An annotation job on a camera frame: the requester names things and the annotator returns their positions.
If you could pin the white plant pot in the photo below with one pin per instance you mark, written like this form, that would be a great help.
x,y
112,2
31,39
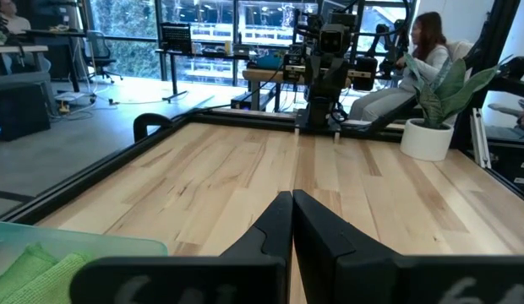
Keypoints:
x,y
427,141

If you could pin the teal translucent plastic basket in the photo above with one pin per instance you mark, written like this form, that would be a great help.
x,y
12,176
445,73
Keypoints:
x,y
76,242

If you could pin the wooden background table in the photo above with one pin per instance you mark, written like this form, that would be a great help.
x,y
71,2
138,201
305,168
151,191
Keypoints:
x,y
262,76

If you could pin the black upright frame post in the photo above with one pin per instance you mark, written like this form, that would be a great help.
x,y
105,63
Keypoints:
x,y
486,63

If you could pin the green microfiber towel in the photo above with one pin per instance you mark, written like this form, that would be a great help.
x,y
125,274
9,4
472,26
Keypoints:
x,y
34,274

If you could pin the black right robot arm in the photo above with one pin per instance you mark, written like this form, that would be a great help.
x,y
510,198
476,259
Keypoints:
x,y
325,110

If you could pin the black office chair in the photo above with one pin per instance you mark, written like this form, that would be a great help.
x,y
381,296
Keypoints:
x,y
99,52

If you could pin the black aluminium table frame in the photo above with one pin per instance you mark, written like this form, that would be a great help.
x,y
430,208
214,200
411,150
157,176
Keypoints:
x,y
97,169

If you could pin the black computer tower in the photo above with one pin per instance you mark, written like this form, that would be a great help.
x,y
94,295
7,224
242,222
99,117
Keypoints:
x,y
19,112

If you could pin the silver aluminium bracket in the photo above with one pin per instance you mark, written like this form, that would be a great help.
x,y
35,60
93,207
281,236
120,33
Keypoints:
x,y
481,137

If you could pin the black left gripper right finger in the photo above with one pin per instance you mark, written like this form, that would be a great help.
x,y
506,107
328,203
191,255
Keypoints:
x,y
329,245

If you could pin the teal artificial plant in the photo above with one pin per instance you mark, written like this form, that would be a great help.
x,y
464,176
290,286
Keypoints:
x,y
448,88

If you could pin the black desk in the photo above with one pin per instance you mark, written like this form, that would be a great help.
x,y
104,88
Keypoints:
x,y
181,55

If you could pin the person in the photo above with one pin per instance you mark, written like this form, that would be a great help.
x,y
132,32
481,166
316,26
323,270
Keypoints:
x,y
12,19
427,59

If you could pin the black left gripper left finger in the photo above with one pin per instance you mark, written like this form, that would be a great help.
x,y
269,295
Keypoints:
x,y
270,236

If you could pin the black monitor back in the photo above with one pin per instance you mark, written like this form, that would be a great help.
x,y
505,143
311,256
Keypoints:
x,y
176,38

